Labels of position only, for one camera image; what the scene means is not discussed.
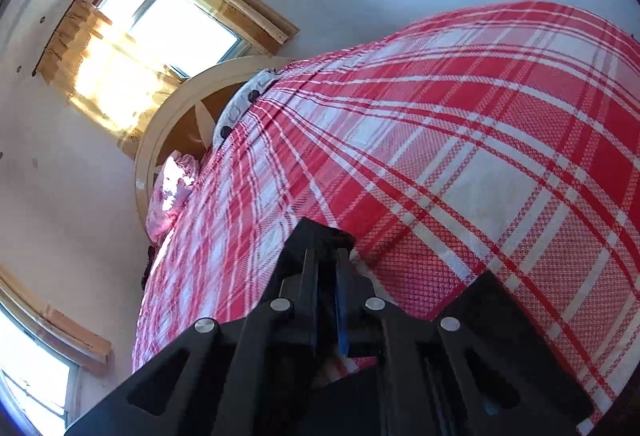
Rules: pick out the head window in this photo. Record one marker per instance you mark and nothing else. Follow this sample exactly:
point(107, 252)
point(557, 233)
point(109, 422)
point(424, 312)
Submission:
point(177, 33)

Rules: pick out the cream wooden headboard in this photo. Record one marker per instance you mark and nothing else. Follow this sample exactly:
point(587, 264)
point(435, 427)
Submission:
point(185, 122)

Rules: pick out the white patterned pillow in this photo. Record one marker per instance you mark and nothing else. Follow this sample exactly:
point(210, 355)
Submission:
point(241, 102)

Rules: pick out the yellow side curtain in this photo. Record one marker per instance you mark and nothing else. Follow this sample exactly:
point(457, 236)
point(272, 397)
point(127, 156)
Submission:
point(50, 326)

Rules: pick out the pink floral pillow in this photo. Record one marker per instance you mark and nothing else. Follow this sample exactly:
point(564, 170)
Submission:
point(172, 187)

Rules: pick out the yellow left head curtain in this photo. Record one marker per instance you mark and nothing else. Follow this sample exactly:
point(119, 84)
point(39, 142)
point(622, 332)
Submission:
point(105, 74)

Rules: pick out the red plaid bed sheet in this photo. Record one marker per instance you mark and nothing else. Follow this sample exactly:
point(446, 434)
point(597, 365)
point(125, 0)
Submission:
point(503, 138)

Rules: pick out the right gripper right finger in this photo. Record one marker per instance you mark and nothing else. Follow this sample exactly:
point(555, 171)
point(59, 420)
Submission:
point(478, 368)

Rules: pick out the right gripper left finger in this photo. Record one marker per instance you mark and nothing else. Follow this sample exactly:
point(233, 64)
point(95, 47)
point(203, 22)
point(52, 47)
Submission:
point(208, 381)

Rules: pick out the side window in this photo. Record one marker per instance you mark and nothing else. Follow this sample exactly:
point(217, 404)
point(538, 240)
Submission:
point(41, 382)

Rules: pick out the dark item beside pillow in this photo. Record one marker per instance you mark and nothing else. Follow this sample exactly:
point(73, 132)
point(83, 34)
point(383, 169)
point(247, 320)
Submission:
point(150, 258)

